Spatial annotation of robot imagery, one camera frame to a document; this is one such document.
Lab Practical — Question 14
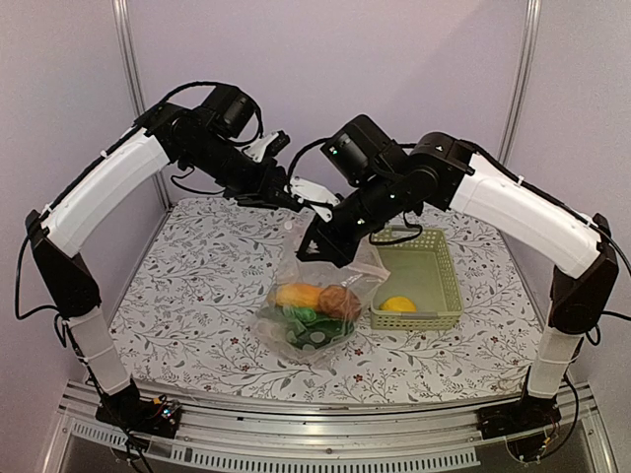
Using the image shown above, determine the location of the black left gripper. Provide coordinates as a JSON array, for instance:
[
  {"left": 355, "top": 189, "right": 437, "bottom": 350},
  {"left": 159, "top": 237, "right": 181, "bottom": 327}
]
[{"left": 184, "top": 132, "right": 288, "bottom": 209}]

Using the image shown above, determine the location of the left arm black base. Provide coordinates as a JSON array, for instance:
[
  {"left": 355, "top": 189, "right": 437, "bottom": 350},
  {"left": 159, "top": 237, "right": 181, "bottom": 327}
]
[{"left": 96, "top": 379, "right": 181, "bottom": 439}]

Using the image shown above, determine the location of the front aluminium rail frame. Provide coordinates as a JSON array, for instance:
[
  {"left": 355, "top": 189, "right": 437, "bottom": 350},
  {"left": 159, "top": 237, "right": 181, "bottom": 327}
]
[{"left": 42, "top": 381, "right": 623, "bottom": 472}]

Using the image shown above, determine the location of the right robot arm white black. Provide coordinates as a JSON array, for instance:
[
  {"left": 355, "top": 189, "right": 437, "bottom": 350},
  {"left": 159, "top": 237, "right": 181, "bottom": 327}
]
[{"left": 287, "top": 114, "right": 620, "bottom": 430}]

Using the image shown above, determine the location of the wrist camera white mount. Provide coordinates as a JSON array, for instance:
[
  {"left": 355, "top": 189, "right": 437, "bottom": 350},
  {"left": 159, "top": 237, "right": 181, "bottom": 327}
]
[
  {"left": 242, "top": 130, "right": 291, "bottom": 163},
  {"left": 285, "top": 176, "right": 341, "bottom": 222}
]

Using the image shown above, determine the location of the beige perforated plastic basket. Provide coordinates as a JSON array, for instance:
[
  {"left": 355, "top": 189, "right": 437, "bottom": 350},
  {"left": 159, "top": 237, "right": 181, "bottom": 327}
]
[{"left": 371, "top": 226, "right": 463, "bottom": 331}]

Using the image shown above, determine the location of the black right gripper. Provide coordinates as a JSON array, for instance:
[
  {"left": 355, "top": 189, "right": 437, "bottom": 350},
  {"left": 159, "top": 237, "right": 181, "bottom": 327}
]
[{"left": 295, "top": 169, "right": 405, "bottom": 268}]

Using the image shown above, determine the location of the brown toy potato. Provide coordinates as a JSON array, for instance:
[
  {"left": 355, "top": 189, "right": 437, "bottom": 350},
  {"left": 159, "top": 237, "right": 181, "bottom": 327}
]
[{"left": 318, "top": 285, "right": 362, "bottom": 320}]

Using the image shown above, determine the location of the aluminium frame post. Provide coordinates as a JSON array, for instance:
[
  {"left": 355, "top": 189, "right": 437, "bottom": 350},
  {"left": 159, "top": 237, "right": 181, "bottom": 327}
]
[
  {"left": 498, "top": 0, "right": 542, "bottom": 166},
  {"left": 110, "top": 0, "right": 172, "bottom": 208}
]

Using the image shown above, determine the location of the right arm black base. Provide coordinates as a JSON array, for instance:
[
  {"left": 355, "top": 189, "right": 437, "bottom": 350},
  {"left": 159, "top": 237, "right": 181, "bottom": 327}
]
[{"left": 476, "top": 389, "right": 562, "bottom": 463}]

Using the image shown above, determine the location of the floral patterned table mat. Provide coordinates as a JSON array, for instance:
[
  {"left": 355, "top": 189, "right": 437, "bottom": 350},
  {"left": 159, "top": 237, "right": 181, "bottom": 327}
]
[{"left": 110, "top": 198, "right": 541, "bottom": 404}]

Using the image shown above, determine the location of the orange yellow toy mango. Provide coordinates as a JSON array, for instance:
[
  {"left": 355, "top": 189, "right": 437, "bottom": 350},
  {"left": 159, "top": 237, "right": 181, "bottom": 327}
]
[{"left": 274, "top": 283, "right": 323, "bottom": 308}]

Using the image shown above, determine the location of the green yellow toy avocado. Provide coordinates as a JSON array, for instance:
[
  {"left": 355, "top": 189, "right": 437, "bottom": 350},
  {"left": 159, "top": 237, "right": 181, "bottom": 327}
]
[{"left": 266, "top": 287, "right": 283, "bottom": 306}]

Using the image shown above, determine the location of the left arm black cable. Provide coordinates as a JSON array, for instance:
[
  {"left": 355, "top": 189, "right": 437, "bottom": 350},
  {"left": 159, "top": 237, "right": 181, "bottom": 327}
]
[{"left": 157, "top": 82, "right": 223, "bottom": 107}]

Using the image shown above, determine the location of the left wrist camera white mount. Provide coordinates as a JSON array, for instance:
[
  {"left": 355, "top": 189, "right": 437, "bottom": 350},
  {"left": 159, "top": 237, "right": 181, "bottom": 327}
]
[{"left": 242, "top": 130, "right": 291, "bottom": 163}]

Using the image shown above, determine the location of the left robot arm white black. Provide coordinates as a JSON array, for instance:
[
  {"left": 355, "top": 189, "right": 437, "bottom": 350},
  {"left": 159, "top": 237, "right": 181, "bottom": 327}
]
[{"left": 23, "top": 81, "right": 301, "bottom": 428}]

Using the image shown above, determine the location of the left aluminium frame post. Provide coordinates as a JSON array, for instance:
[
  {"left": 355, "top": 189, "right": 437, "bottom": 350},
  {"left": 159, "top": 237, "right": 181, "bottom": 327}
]
[{"left": 110, "top": 0, "right": 172, "bottom": 208}]

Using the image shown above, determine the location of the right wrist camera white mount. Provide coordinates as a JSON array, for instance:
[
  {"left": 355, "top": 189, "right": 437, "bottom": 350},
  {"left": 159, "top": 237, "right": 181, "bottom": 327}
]
[{"left": 285, "top": 176, "right": 341, "bottom": 222}]

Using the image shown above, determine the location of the right aluminium frame post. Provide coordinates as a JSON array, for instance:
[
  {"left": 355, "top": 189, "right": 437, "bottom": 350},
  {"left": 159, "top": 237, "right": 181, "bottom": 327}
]
[{"left": 498, "top": 0, "right": 542, "bottom": 166}]

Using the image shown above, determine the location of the yellow toy lemon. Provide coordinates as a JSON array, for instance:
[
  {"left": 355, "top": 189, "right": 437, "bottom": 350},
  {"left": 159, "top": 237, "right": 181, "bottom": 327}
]
[{"left": 379, "top": 296, "right": 417, "bottom": 313}]

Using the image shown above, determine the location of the clear pink zip top bag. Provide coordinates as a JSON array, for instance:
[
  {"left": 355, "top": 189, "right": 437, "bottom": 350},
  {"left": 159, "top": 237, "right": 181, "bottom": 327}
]
[{"left": 251, "top": 222, "right": 389, "bottom": 366}]

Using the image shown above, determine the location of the green white toy bok choy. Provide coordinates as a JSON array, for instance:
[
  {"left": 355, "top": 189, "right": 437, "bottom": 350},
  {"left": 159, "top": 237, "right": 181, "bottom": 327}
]
[{"left": 274, "top": 305, "right": 355, "bottom": 351}]

